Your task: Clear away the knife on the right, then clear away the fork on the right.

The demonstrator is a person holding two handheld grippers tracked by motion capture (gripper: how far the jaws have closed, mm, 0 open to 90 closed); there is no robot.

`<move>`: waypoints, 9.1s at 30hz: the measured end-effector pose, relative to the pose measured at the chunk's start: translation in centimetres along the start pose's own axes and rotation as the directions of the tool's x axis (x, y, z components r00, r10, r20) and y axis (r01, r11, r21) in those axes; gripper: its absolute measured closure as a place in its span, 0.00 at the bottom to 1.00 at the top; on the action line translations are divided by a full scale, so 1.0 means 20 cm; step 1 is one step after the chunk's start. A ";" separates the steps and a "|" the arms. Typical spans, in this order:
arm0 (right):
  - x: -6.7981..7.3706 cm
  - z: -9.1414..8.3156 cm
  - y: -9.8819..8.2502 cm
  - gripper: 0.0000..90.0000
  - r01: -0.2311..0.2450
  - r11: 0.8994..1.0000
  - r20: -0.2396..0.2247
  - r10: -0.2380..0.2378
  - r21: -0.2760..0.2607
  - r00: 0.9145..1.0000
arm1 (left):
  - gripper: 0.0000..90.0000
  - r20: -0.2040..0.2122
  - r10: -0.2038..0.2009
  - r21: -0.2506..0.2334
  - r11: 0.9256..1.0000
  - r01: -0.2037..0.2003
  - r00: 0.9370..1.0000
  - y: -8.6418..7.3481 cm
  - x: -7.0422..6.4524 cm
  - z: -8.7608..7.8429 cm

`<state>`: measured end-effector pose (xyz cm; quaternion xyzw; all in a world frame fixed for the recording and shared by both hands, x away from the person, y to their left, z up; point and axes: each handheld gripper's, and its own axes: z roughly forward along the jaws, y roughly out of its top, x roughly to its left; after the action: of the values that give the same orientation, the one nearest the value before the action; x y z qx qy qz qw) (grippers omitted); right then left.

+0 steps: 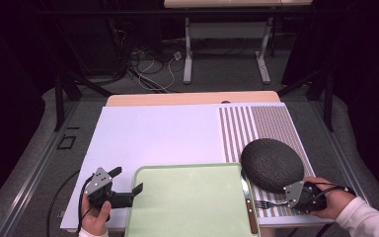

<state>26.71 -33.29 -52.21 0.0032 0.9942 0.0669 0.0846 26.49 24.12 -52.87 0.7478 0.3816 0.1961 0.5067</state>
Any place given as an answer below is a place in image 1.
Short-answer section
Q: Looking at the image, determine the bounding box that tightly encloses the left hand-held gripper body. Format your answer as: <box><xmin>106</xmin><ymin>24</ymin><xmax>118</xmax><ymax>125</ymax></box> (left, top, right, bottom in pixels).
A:
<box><xmin>83</xmin><ymin>166</ymin><xmax>135</xmax><ymax>210</ymax></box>

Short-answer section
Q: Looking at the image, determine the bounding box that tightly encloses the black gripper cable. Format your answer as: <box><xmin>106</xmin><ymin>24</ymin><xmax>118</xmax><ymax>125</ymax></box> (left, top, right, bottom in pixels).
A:
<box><xmin>76</xmin><ymin>176</ymin><xmax>95</xmax><ymax>235</ymax></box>
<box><xmin>312</xmin><ymin>182</ymin><xmax>349</xmax><ymax>196</ymax></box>

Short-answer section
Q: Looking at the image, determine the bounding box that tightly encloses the black metal stand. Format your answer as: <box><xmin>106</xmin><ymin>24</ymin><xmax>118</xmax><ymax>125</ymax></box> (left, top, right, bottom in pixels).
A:
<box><xmin>52</xmin><ymin>70</ymin><xmax>114</xmax><ymax>132</ymax></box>
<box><xmin>277</xmin><ymin>68</ymin><xmax>336</xmax><ymax>133</ymax></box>

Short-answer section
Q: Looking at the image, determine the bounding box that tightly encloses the white metal frame table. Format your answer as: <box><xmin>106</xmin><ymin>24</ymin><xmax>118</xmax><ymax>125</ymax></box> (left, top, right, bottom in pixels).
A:
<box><xmin>163</xmin><ymin>0</ymin><xmax>314</xmax><ymax>85</ymax></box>

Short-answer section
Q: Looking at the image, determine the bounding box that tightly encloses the wooden handled table knife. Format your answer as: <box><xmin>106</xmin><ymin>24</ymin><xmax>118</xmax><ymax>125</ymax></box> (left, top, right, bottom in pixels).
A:
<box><xmin>240</xmin><ymin>177</ymin><xmax>260</xmax><ymax>235</ymax></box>

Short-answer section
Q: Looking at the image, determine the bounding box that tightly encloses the silver metal fork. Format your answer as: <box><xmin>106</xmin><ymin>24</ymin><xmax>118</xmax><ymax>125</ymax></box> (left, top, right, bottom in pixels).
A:
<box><xmin>255</xmin><ymin>199</ymin><xmax>289</xmax><ymax>210</ymax></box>

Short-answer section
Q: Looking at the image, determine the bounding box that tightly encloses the striped beige placemat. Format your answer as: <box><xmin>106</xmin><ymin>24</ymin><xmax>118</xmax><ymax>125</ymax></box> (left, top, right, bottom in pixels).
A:
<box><xmin>218</xmin><ymin>105</ymin><xmax>317</xmax><ymax>218</ymax></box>

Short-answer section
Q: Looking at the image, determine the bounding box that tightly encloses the black textured round plate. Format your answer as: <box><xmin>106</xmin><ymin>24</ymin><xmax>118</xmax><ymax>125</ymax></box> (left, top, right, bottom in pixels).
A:
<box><xmin>240</xmin><ymin>137</ymin><xmax>305</xmax><ymax>195</ymax></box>

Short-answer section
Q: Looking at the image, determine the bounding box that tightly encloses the person's left hand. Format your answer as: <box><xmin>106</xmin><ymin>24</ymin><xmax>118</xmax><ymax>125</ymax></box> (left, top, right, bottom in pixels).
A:
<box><xmin>80</xmin><ymin>194</ymin><xmax>113</xmax><ymax>236</ymax></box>

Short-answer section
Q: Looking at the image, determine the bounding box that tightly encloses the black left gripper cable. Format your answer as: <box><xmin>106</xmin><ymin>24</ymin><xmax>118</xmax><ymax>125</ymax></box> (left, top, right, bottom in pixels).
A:
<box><xmin>76</xmin><ymin>176</ymin><xmax>95</xmax><ymax>235</ymax></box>

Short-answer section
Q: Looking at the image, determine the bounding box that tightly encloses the light green plastic tray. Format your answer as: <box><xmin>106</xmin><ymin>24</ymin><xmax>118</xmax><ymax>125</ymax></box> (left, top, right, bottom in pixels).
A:
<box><xmin>124</xmin><ymin>162</ymin><xmax>262</xmax><ymax>237</ymax></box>

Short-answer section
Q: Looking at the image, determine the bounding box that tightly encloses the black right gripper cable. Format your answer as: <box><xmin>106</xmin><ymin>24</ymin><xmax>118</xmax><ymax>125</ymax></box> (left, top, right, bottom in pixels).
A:
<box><xmin>312</xmin><ymin>182</ymin><xmax>349</xmax><ymax>196</ymax></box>

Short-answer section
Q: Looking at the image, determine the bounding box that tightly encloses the black floor cable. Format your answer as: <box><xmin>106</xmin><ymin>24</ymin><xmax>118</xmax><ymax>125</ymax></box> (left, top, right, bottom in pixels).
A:
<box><xmin>46</xmin><ymin>169</ymin><xmax>82</xmax><ymax>237</ymax></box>

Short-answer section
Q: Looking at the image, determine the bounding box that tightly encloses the person's right hand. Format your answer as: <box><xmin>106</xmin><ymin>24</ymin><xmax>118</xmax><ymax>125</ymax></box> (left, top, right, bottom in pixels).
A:
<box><xmin>304</xmin><ymin>176</ymin><xmax>356</xmax><ymax>221</ymax></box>

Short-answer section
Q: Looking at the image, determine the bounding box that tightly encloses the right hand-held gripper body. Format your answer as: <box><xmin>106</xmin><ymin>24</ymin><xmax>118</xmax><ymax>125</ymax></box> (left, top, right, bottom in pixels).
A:
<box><xmin>282</xmin><ymin>180</ymin><xmax>329</xmax><ymax>212</ymax></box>

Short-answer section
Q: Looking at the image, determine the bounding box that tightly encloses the tangle of floor cables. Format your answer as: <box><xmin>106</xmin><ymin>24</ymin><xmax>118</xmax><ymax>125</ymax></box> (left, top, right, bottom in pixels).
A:
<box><xmin>110</xmin><ymin>18</ymin><xmax>184</xmax><ymax>94</ymax></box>

